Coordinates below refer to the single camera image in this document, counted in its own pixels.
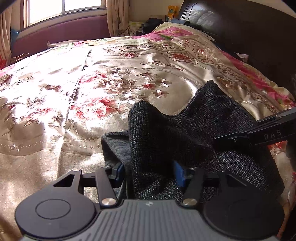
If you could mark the pink floral pillow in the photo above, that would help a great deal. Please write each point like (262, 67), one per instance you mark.
(176, 30)

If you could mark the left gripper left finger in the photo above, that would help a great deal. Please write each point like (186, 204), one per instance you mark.
(108, 178)

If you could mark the dark grey knit pants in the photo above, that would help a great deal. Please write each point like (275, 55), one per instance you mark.
(155, 141)

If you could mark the right beige floral curtain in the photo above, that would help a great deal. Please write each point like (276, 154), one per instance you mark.
(118, 16)

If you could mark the yellow orange package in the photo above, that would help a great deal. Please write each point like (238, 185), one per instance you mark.
(173, 12)

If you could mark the dark clothes pile on nightstand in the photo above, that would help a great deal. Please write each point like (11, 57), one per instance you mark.
(151, 24)

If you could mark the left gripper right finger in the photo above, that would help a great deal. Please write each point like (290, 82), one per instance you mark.
(190, 180)

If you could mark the dark wooden headboard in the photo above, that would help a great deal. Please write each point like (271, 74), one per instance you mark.
(265, 34)

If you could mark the left beige floral curtain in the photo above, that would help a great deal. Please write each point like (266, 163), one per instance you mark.
(5, 40)

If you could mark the window with frame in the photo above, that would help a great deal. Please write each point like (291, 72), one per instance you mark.
(34, 12)

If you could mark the floral satin bedspread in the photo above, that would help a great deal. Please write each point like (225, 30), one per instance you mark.
(56, 105)

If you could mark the maroon padded window bench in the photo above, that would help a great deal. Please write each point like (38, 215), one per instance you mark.
(89, 28)

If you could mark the beige floral curtain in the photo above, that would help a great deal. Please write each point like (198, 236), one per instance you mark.
(5, 40)
(118, 16)

